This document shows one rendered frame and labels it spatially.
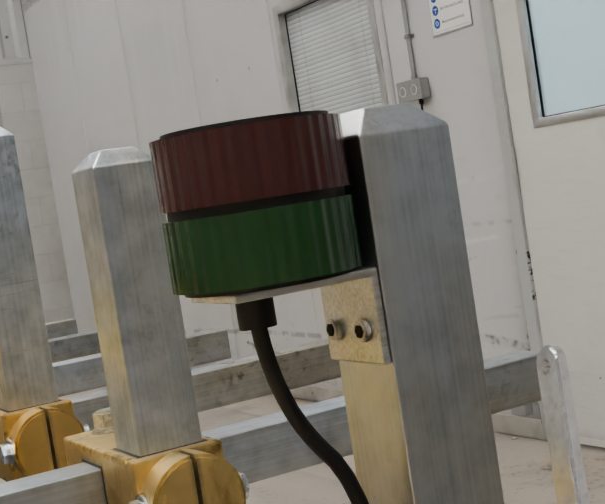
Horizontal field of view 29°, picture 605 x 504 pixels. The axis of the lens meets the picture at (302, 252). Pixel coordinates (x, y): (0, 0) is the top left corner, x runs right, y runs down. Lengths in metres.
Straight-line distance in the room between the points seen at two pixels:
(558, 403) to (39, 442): 0.45
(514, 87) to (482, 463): 4.10
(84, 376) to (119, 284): 0.57
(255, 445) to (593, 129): 3.56
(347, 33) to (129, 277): 4.88
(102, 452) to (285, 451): 0.11
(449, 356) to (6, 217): 0.51
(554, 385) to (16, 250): 0.47
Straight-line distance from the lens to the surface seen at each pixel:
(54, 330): 1.68
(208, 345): 1.21
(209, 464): 0.59
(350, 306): 0.38
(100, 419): 0.69
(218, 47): 6.55
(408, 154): 0.38
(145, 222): 0.61
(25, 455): 0.82
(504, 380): 0.77
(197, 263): 0.35
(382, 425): 0.39
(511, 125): 4.51
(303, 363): 0.98
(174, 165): 0.35
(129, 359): 0.60
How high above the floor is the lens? 1.09
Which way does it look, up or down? 3 degrees down
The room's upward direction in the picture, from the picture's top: 9 degrees counter-clockwise
